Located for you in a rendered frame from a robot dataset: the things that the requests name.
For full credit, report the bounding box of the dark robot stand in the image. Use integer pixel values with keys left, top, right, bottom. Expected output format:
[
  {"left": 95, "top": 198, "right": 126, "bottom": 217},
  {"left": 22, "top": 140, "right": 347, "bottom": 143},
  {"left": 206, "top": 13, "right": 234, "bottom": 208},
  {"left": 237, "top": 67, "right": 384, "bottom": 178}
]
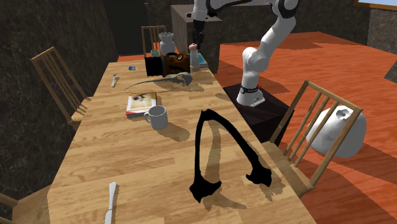
[{"left": 222, "top": 83, "right": 295, "bottom": 147}]

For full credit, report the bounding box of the white mug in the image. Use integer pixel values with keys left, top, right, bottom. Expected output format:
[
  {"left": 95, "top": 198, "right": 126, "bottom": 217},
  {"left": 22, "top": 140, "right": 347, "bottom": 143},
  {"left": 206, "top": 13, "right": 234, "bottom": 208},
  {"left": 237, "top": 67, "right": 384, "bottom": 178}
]
[{"left": 143, "top": 105, "right": 169, "bottom": 130}]

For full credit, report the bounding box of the white ruffled vase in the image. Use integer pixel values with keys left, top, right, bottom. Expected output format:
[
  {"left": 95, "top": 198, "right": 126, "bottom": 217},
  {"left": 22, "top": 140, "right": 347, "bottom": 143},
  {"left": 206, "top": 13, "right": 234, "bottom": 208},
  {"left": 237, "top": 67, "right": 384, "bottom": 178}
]
[{"left": 158, "top": 31, "right": 177, "bottom": 57}]

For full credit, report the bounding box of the white pepper mill brown top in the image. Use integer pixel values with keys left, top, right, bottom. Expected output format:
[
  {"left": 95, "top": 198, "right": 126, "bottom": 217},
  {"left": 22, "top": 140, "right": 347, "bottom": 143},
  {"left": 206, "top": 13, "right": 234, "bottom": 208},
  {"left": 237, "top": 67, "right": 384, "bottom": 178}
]
[{"left": 188, "top": 43, "right": 201, "bottom": 73}]

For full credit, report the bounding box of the brown case with dial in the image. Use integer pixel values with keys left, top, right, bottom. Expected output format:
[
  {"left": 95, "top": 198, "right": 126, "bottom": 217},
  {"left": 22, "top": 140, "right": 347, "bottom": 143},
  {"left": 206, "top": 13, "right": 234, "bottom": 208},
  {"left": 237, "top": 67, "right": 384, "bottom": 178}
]
[{"left": 164, "top": 51, "right": 191, "bottom": 76}]

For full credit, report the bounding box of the wooden slat-back chair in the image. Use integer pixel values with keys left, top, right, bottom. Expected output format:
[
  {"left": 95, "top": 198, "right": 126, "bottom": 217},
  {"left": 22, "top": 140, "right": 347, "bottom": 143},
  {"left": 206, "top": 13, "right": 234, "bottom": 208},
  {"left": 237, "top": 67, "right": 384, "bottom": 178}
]
[
  {"left": 141, "top": 25, "right": 169, "bottom": 59},
  {"left": 0, "top": 184, "right": 52, "bottom": 224},
  {"left": 31, "top": 46, "right": 93, "bottom": 132},
  {"left": 261, "top": 80, "right": 364, "bottom": 199}
]

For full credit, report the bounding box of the black box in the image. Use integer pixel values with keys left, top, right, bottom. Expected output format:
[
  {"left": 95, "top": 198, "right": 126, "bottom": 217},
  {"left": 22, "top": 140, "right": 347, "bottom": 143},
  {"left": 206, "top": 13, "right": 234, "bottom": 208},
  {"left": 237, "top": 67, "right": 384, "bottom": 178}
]
[{"left": 144, "top": 55, "right": 166, "bottom": 78}]

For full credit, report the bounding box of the white table knife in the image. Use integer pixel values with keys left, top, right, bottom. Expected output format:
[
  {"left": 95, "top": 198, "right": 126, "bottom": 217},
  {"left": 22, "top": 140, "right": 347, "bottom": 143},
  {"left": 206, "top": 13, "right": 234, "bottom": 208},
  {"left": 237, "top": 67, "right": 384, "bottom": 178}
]
[{"left": 104, "top": 181, "right": 117, "bottom": 224}]

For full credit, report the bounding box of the wooden dining table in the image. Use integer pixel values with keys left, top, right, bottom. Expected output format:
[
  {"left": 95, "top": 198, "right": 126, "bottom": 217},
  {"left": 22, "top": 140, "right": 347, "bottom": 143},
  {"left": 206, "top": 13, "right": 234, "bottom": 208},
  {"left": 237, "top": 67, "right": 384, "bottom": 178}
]
[{"left": 46, "top": 59, "right": 317, "bottom": 224}]

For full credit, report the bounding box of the black arch-shaped bone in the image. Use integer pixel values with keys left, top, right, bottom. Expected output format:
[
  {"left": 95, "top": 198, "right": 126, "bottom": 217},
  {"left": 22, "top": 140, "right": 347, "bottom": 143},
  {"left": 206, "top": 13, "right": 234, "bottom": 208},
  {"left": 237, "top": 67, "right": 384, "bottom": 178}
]
[{"left": 189, "top": 108, "right": 273, "bottom": 204}]

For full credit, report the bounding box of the large white round jug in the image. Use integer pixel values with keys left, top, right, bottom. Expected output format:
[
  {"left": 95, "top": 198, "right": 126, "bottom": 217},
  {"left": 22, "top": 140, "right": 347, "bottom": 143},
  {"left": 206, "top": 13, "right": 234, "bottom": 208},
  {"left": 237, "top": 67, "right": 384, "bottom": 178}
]
[{"left": 305, "top": 105, "right": 368, "bottom": 158}]

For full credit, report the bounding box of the grey bird skull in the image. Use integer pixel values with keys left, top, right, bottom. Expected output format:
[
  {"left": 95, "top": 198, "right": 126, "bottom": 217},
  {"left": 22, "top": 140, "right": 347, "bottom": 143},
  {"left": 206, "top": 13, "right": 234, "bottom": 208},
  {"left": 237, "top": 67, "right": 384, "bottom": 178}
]
[{"left": 123, "top": 71, "right": 193, "bottom": 92}]

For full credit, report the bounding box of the grey stone cabinet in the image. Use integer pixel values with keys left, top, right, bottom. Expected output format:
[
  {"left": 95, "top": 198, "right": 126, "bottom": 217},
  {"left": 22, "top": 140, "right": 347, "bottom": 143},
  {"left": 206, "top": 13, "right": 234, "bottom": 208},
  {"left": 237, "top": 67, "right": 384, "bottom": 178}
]
[{"left": 170, "top": 4, "right": 224, "bottom": 74}]

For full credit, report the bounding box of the light blue book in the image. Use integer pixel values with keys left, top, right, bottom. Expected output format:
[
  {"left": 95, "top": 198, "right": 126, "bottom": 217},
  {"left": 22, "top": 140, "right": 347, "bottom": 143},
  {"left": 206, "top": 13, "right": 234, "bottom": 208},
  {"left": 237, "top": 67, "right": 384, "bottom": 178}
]
[{"left": 197, "top": 52, "right": 209, "bottom": 69}]

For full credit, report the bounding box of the book with pale cover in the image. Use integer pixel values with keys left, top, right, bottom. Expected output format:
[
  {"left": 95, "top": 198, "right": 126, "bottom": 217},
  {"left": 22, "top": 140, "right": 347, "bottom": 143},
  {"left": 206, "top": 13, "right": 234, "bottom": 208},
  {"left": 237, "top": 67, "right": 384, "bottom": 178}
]
[{"left": 125, "top": 91, "right": 158, "bottom": 119}]

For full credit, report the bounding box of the wood-framed window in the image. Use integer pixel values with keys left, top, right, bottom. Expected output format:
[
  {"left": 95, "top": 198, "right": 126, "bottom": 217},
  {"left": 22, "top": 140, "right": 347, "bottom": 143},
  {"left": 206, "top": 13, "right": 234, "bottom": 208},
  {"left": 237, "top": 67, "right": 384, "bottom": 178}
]
[{"left": 352, "top": 0, "right": 397, "bottom": 12}]

